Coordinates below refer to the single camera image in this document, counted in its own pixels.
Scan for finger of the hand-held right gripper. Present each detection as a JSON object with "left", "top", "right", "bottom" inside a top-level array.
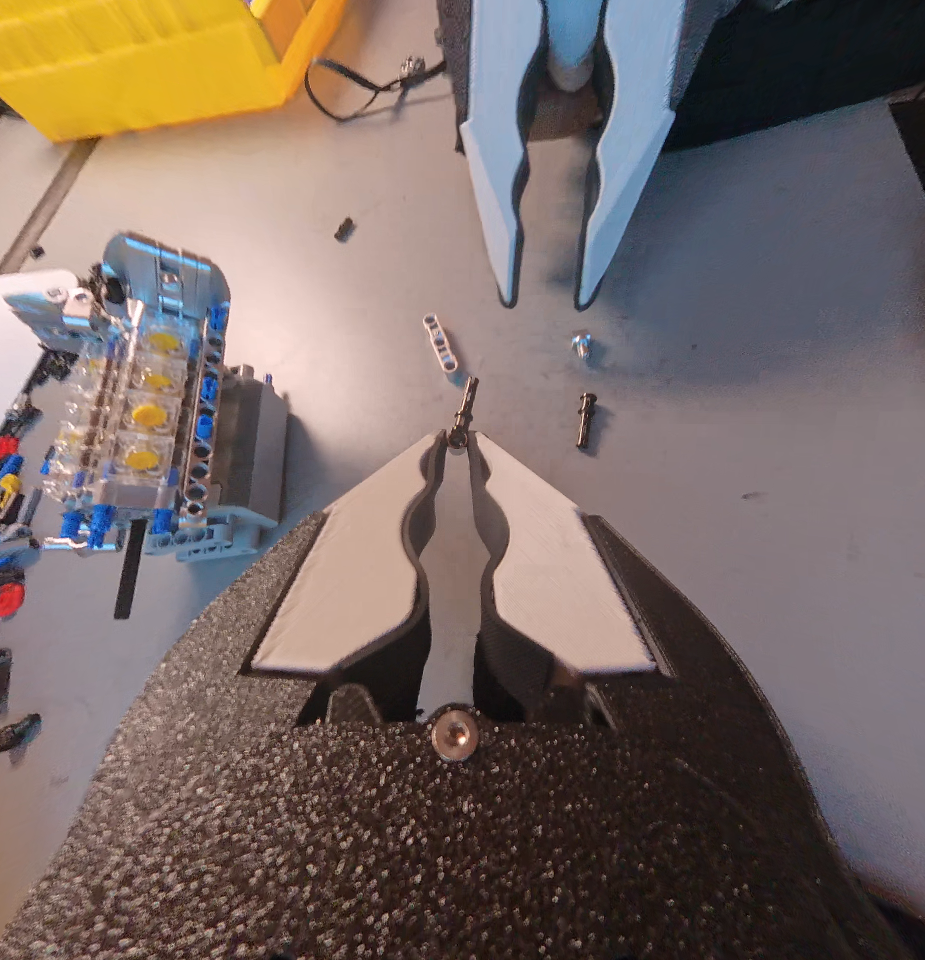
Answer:
[
  {"left": 458, "top": 0, "right": 563, "bottom": 309},
  {"left": 577, "top": 0, "right": 692, "bottom": 310}
]

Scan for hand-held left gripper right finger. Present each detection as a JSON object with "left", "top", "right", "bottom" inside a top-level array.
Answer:
[{"left": 469, "top": 434, "right": 660, "bottom": 696}]

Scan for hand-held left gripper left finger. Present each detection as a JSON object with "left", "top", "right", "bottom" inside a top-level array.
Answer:
[{"left": 250, "top": 431, "right": 443, "bottom": 679}]

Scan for white three-hole beam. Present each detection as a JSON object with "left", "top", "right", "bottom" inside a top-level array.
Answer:
[{"left": 422, "top": 312, "right": 467, "bottom": 372}]

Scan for toy engine model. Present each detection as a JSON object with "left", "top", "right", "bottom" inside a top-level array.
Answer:
[{"left": 5, "top": 230, "right": 294, "bottom": 619}]

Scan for scattered small coloured parts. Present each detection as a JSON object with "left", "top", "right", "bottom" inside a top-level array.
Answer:
[{"left": 0, "top": 353, "right": 47, "bottom": 759}]

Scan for yellow plastic bin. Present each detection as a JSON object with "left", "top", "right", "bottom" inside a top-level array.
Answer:
[{"left": 0, "top": 0, "right": 351, "bottom": 144}]

